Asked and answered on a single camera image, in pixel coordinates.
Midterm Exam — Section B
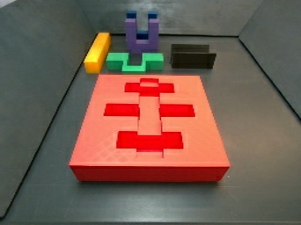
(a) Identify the purple U-shaped block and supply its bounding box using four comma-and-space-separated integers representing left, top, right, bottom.
124, 18, 159, 54

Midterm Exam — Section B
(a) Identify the red puzzle board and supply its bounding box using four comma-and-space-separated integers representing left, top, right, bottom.
69, 75, 230, 182

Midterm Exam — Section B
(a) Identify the green U-shaped block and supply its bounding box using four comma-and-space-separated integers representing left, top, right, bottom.
106, 53, 164, 74

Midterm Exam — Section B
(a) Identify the black U-shaped block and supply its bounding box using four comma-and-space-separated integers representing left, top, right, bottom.
170, 44, 217, 69

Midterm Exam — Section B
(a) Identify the yellow bar block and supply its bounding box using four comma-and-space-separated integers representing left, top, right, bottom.
83, 33, 111, 74

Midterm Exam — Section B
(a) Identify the blue U-shaped block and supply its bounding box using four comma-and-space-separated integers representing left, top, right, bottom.
126, 11, 158, 40

